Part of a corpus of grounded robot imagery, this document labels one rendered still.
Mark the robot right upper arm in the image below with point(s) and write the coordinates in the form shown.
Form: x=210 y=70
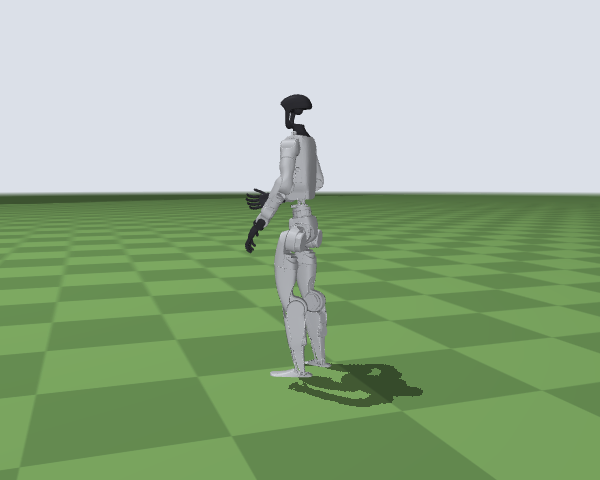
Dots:
x=319 y=177

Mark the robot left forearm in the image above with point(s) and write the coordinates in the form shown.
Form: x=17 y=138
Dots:
x=273 y=202

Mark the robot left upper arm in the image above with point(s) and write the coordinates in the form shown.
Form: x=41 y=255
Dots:
x=289 y=149

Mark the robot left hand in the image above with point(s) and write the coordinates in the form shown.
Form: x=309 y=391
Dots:
x=254 y=231

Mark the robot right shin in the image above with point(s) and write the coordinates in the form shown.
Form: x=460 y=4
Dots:
x=316 y=323

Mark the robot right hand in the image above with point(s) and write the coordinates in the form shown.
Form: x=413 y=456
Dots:
x=261 y=201

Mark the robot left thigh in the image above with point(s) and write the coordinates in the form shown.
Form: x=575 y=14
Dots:
x=286 y=264

